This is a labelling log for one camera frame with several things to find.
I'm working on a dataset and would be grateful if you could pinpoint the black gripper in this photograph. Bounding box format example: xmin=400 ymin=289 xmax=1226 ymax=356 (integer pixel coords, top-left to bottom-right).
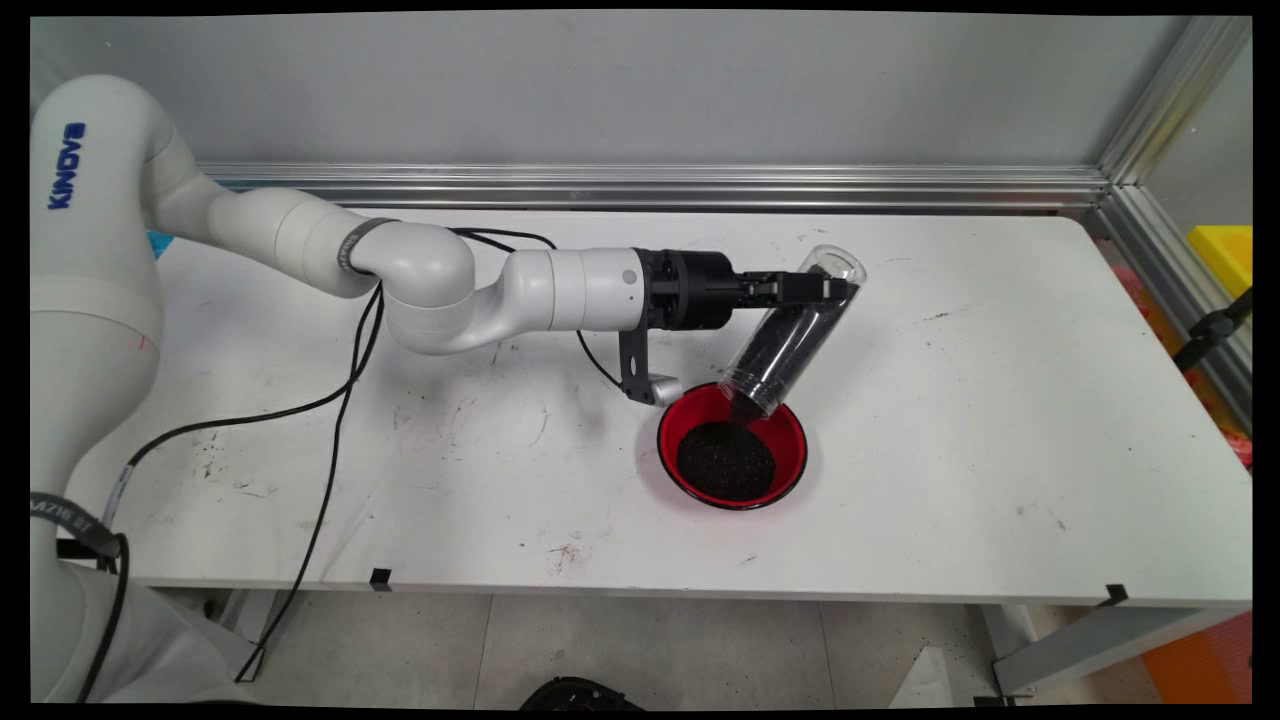
xmin=635 ymin=248 xmax=861 ymax=333

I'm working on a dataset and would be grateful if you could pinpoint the clear plastic jar with seeds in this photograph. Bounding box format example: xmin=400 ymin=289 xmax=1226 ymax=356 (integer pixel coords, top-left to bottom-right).
xmin=718 ymin=244 xmax=868 ymax=419

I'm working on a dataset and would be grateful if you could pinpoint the red bowl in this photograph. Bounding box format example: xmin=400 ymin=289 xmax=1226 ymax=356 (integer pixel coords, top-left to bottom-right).
xmin=657 ymin=382 xmax=809 ymax=511

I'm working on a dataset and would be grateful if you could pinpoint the black seed pile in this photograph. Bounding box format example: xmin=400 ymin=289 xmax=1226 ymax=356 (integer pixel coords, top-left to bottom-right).
xmin=676 ymin=420 xmax=778 ymax=504

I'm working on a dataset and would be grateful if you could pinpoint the pink block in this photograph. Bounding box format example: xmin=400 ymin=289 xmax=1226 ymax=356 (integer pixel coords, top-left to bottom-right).
xmin=1112 ymin=262 xmax=1151 ymax=313

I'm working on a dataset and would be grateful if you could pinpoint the yellow storage box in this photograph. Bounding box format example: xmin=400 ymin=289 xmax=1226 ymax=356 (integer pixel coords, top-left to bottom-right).
xmin=1186 ymin=226 xmax=1253 ymax=299

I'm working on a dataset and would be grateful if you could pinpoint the grey metal table leg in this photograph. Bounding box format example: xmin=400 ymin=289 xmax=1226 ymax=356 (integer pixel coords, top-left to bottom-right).
xmin=985 ymin=603 xmax=1251 ymax=698
xmin=205 ymin=590 xmax=276 ymax=683

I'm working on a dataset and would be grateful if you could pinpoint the black round floor object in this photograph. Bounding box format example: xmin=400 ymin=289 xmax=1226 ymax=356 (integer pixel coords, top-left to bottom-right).
xmin=520 ymin=677 xmax=641 ymax=711

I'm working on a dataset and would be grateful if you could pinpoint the orange floor box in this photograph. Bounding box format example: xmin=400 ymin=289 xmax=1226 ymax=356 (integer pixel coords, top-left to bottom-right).
xmin=1140 ymin=610 xmax=1253 ymax=703

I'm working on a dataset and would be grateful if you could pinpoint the long aluminium frame rail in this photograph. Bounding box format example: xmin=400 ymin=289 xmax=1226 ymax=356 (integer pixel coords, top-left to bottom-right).
xmin=200 ymin=163 xmax=1111 ymax=214

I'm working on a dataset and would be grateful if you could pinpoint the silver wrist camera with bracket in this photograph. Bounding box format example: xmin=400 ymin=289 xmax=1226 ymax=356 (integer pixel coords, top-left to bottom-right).
xmin=617 ymin=328 xmax=685 ymax=408

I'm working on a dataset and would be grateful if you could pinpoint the black cable with metal plug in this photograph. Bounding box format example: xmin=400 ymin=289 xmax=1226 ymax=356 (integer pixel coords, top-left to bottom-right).
xmin=75 ymin=228 xmax=558 ymax=706

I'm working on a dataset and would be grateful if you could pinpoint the short aluminium frame rail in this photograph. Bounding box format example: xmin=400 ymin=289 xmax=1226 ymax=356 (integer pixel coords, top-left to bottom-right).
xmin=1095 ymin=185 xmax=1253 ymax=436

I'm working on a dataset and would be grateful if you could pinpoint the aluminium frame corner post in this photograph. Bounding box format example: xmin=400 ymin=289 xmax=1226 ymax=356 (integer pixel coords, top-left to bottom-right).
xmin=1097 ymin=15 xmax=1253 ymax=186

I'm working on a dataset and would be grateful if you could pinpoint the black velcro cable strap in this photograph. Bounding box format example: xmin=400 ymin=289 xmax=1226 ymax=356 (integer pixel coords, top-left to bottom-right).
xmin=338 ymin=217 xmax=399 ymax=277

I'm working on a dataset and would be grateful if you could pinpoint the black camera cable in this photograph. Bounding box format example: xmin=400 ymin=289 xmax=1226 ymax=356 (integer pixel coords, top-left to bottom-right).
xmin=235 ymin=285 xmax=626 ymax=684

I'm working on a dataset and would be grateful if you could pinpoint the black printed cable strap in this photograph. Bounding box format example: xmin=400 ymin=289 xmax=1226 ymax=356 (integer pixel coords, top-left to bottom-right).
xmin=30 ymin=490 xmax=129 ymax=559

